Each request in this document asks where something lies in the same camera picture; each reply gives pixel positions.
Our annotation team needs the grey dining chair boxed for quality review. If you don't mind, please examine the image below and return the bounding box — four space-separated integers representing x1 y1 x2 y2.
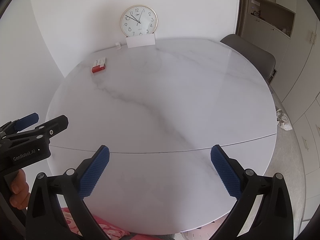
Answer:
220 34 276 80

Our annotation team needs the white round wall clock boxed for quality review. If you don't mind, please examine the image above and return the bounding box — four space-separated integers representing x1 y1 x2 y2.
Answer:
120 4 158 37

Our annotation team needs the person's left hand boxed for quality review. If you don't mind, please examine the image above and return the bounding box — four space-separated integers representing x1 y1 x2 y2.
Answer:
10 170 30 210

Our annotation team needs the beige cabinet wall unit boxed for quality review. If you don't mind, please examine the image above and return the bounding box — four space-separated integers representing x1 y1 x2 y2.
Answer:
239 0 319 223

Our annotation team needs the red and white small box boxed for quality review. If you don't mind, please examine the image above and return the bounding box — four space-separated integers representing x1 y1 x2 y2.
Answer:
91 57 107 74

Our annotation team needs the white tote bag on floor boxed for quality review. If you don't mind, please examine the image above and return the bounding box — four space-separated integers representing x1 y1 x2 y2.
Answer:
276 109 292 131

